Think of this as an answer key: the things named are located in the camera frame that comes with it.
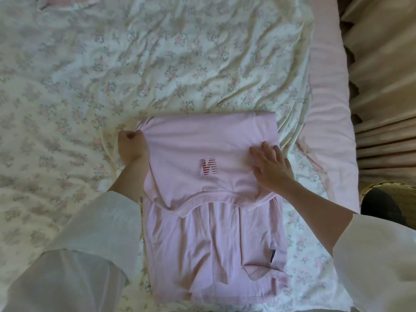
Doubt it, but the person's left hand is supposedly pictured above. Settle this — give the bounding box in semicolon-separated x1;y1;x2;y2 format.
117;129;150;167

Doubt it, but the person's right hand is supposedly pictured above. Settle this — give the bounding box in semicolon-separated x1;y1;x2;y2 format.
249;141;296;193

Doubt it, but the pink t-shirt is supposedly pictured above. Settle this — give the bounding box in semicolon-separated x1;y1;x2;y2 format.
135;112;292;305

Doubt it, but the person's right forearm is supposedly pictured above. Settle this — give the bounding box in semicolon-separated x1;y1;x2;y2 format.
271;176;416;312

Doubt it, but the person's left forearm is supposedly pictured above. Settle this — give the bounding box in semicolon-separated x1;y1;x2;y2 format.
0;155;150;312

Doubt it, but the white floral bed cover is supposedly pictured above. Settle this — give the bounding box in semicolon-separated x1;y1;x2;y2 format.
0;0;355;312

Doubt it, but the pink bed sheet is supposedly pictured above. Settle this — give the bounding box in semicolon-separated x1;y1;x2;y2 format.
295;0;362;214

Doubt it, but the woven wicker basket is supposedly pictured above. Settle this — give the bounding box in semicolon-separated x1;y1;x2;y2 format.
359;180;416;229

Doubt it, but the beige curtain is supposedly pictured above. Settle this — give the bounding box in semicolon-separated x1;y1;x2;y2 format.
338;0;416;189

